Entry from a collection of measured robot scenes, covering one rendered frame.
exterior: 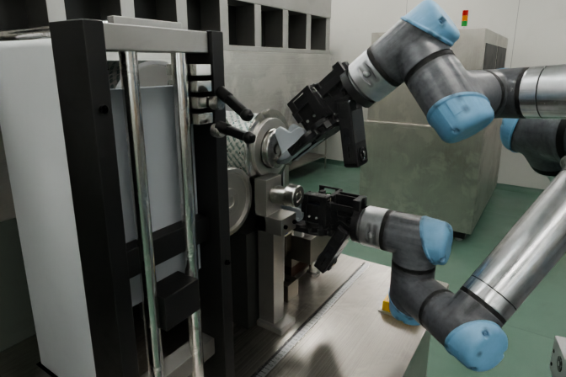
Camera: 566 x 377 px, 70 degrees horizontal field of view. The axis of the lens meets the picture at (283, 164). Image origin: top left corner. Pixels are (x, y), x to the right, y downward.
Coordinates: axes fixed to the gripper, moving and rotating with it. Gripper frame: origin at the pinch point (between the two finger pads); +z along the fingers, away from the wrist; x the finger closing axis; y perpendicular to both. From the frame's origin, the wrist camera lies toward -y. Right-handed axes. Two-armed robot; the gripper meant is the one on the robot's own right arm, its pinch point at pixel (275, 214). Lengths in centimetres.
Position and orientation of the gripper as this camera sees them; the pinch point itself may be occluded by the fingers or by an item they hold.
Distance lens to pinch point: 88.2
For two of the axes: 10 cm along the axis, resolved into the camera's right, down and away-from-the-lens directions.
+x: -5.5, 2.0, -8.1
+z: -8.3, -1.4, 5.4
